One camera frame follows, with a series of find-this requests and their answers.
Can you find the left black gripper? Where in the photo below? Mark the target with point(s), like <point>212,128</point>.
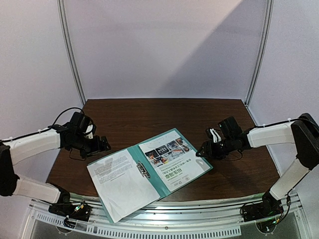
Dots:
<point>97,148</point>

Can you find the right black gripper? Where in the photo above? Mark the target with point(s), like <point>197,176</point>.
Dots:
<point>209,147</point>

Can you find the colour printed brochure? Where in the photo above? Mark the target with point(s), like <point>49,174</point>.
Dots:
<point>174,159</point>

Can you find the teal plastic folder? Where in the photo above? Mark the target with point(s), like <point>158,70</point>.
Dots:
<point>138,156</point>

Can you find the metal folder clip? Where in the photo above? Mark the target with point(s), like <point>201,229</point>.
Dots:
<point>143,170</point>

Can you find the white text paper sheet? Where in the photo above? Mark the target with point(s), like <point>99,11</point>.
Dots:
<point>120,185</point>

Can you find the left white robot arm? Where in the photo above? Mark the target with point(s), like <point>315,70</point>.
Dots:
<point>16,150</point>

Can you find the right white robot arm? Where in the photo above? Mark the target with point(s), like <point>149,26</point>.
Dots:
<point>299,139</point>

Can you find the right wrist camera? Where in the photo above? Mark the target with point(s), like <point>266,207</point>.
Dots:
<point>230,128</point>

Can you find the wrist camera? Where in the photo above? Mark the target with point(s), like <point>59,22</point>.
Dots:
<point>79,122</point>
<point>230,128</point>

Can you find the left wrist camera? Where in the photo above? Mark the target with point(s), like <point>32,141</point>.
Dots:
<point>79,122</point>

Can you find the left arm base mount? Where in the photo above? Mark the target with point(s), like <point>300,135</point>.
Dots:
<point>74,210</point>

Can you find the aluminium front rail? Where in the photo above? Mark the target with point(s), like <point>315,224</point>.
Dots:
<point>176,213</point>

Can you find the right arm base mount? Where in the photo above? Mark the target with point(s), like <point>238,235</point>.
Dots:
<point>267,208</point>

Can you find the perforated metal cable tray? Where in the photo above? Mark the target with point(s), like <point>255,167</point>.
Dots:
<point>53,227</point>

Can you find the left aluminium corner post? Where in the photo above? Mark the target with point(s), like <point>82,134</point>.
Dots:
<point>69,51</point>

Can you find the aluminium corner post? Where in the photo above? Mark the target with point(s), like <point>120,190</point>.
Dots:
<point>69,51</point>
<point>261,51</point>

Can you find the right aluminium corner post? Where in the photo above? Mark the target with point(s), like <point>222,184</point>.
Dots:
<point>261,51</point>

